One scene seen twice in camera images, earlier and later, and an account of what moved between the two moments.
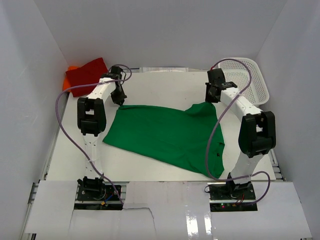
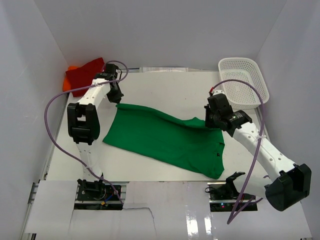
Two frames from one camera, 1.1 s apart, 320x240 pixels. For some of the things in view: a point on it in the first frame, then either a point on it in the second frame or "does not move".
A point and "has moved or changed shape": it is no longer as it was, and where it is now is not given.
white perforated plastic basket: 236,72 does not move
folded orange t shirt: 66,83 does not move
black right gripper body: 211,95 to 211,122
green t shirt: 183,133 has moved or changed shape
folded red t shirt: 90,73 does not move
